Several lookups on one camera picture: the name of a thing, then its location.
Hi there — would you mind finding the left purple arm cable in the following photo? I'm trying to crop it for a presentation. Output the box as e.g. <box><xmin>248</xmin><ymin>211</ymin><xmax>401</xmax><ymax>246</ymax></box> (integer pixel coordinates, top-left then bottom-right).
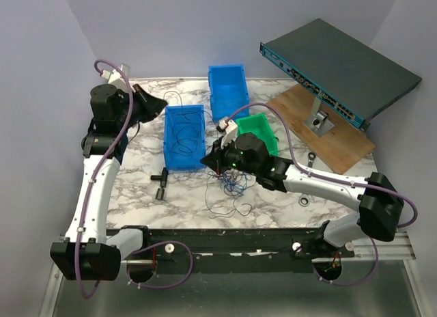
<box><xmin>74</xmin><ymin>59</ymin><xmax>195</xmax><ymax>300</ymax></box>

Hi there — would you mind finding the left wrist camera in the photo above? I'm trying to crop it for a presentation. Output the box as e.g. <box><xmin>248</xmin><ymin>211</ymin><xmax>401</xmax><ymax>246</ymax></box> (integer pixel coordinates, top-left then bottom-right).
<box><xmin>100</xmin><ymin>64</ymin><xmax>130</xmax><ymax>92</ymax></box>

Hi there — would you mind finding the metal stand bracket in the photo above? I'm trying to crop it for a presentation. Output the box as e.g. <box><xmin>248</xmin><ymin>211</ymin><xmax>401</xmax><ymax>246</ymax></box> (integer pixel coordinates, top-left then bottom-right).
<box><xmin>304</xmin><ymin>97</ymin><xmax>335</xmax><ymax>137</ymax></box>

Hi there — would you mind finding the near blue bin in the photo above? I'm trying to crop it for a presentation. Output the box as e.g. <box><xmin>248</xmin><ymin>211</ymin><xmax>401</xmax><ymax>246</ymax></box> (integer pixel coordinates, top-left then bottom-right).
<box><xmin>163</xmin><ymin>105</ymin><xmax>206</xmax><ymax>171</ymax></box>

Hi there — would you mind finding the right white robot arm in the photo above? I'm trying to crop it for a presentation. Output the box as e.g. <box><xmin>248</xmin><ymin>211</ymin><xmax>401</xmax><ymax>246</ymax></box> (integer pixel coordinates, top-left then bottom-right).
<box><xmin>200</xmin><ymin>133</ymin><xmax>404</xmax><ymax>257</ymax></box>

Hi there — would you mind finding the wooden board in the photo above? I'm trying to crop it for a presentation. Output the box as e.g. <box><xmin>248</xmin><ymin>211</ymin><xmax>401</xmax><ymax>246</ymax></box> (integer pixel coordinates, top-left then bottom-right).
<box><xmin>268</xmin><ymin>85</ymin><xmax>375</xmax><ymax>174</ymax></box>

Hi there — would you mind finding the far blue bin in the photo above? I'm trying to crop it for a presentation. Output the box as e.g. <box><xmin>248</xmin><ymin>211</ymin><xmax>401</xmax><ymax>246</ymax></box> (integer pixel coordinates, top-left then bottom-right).
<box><xmin>208</xmin><ymin>64</ymin><xmax>249</xmax><ymax>122</ymax></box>

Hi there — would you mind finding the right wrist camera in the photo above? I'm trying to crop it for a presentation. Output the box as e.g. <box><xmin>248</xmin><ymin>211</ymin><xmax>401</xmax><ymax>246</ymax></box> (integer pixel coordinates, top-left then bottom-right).
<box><xmin>218</xmin><ymin>117</ymin><xmax>238</xmax><ymax>149</ymax></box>

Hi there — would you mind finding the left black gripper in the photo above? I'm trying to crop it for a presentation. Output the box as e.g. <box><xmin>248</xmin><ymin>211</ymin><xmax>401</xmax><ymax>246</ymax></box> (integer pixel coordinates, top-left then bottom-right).
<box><xmin>117</xmin><ymin>83</ymin><xmax>168</xmax><ymax>130</ymax></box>

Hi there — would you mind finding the black socket tool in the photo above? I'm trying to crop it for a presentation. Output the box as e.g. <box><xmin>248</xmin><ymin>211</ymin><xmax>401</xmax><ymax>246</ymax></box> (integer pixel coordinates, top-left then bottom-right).
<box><xmin>150</xmin><ymin>167</ymin><xmax>169</xmax><ymax>201</ymax></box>

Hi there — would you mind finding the green bin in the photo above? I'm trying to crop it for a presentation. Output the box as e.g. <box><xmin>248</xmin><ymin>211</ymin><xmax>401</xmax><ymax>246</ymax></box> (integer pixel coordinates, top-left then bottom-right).
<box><xmin>236</xmin><ymin>113</ymin><xmax>279</xmax><ymax>156</ymax></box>

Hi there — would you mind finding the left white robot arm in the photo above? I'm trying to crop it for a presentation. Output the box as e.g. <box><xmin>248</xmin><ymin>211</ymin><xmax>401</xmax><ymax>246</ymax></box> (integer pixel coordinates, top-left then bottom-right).
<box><xmin>50</xmin><ymin>84</ymin><xmax>167</xmax><ymax>281</ymax></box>

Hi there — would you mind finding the black wire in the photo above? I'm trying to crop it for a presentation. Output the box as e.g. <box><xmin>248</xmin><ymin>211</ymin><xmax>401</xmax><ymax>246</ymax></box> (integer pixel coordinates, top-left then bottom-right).
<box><xmin>169</xmin><ymin>120</ymin><xmax>202</xmax><ymax>157</ymax></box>
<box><xmin>163</xmin><ymin>90</ymin><xmax>206</xmax><ymax>126</ymax></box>

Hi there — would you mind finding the wire bundle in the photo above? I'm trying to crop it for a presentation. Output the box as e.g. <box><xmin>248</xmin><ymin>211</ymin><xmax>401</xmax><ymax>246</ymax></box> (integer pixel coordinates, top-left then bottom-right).
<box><xmin>203</xmin><ymin>168</ymin><xmax>257</xmax><ymax>219</ymax></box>

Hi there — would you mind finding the blue bin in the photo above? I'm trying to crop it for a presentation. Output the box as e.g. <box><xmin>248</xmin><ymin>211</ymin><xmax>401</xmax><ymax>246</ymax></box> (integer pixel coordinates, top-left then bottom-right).
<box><xmin>163</xmin><ymin>105</ymin><xmax>206</xmax><ymax>171</ymax></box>
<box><xmin>208</xmin><ymin>64</ymin><xmax>249</xmax><ymax>122</ymax></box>

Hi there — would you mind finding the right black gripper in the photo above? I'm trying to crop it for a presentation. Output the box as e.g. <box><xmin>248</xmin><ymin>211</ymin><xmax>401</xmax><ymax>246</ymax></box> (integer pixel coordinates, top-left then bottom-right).
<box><xmin>200</xmin><ymin>136</ymin><xmax>258</xmax><ymax>177</ymax></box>

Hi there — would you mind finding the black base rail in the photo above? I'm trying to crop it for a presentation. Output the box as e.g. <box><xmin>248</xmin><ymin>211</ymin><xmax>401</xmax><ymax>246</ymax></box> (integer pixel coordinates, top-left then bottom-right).
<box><xmin>126</xmin><ymin>226</ymin><xmax>354</xmax><ymax>278</ymax></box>

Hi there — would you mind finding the ratchet wrench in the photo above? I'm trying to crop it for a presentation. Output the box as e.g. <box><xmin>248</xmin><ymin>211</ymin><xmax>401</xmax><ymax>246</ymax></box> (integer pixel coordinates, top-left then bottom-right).
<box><xmin>299</xmin><ymin>152</ymin><xmax>316</xmax><ymax>207</ymax></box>

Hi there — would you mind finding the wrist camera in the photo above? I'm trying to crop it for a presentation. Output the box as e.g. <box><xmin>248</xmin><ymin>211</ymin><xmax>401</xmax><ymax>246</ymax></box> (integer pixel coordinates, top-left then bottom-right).
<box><xmin>100</xmin><ymin>64</ymin><xmax>130</xmax><ymax>92</ymax></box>
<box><xmin>218</xmin><ymin>117</ymin><xmax>238</xmax><ymax>149</ymax></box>

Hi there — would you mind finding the network switch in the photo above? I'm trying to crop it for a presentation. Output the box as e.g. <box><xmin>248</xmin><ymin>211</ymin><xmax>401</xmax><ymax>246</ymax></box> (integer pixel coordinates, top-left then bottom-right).
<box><xmin>259</xmin><ymin>18</ymin><xmax>422</xmax><ymax>132</ymax></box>

